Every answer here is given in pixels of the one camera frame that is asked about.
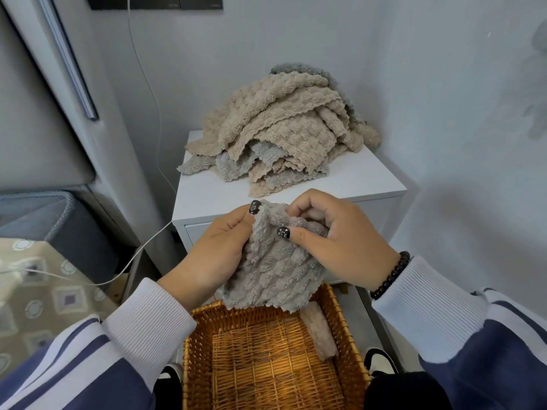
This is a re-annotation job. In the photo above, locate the person's left hand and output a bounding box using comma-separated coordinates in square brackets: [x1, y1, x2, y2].
[175, 200, 262, 297]

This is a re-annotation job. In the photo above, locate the person's right hand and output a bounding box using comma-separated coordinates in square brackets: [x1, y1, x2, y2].
[276, 188, 402, 292]

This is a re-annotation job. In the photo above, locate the single grey towel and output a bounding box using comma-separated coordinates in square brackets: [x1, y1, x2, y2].
[217, 199, 330, 313]

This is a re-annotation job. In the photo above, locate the single beige towel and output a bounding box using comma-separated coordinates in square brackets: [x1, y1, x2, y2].
[299, 301, 340, 362]

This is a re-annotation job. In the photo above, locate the orange wicker basket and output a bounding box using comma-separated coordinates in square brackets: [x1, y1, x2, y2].
[182, 282, 373, 410]

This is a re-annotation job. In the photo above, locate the pile of beige grey towels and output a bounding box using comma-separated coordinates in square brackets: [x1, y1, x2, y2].
[177, 62, 382, 198]

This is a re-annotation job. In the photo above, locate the person's left forearm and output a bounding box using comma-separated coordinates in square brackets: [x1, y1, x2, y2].
[0, 266, 210, 410]

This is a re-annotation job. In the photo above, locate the person's right forearm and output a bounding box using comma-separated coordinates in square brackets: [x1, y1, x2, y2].
[370, 255, 547, 410]

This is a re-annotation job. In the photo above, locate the person's right shoe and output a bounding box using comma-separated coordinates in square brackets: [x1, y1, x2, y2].
[364, 347, 399, 376]

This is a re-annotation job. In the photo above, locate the person's shoe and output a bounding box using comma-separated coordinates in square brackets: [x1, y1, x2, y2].
[157, 363, 185, 380]
[364, 347, 399, 376]

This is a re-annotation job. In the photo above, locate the person's left shoe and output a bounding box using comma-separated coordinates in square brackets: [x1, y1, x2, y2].
[157, 363, 185, 380]

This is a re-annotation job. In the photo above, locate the white nightstand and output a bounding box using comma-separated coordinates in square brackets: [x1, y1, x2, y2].
[172, 130, 408, 295]

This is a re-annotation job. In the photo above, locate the patterned beige bedspread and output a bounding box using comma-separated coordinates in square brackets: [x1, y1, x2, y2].
[0, 237, 120, 376]

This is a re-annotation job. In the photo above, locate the grey padded headboard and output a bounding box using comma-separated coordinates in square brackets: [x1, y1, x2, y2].
[0, 3, 96, 192]

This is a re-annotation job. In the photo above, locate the silver headboard trim strip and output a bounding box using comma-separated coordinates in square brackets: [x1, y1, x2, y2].
[36, 0, 100, 121]

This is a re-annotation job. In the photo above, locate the black bead bracelet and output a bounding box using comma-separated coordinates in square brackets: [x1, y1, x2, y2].
[370, 251, 412, 301]

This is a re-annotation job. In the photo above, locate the white charging cable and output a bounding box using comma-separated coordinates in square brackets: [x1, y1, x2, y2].
[0, 0, 178, 288]

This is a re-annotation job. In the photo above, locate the narrow black wall socket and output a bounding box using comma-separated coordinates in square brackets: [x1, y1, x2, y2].
[178, 0, 224, 10]

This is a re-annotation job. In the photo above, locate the wide black wall socket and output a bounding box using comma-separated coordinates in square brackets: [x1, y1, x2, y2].
[85, 0, 182, 11]

